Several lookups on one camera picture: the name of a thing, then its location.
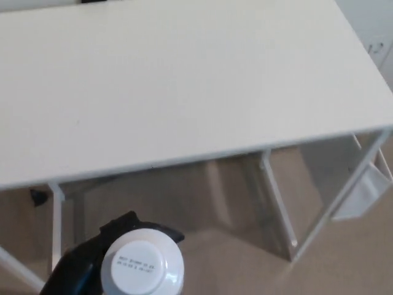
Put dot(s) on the white metal table frame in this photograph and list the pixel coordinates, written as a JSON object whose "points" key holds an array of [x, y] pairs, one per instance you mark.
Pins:
{"points": [[310, 199]]}

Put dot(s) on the white plastic bottle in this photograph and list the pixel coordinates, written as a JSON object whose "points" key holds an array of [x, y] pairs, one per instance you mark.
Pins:
{"points": [[142, 261]]}

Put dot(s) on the small black object on floor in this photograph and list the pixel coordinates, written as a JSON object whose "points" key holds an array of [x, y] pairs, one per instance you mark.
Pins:
{"points": [[38, 197]]}

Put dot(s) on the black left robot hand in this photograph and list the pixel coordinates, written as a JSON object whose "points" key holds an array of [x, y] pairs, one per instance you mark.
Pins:
{"points": [[80, 261]]}

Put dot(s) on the white wall outlet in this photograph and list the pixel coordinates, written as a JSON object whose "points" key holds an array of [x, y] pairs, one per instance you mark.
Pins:
{"points": [[376, 46]]}

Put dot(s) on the black object behind table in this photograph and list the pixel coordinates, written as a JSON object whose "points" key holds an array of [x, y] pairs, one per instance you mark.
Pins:
{"points": [[93, 1]]}

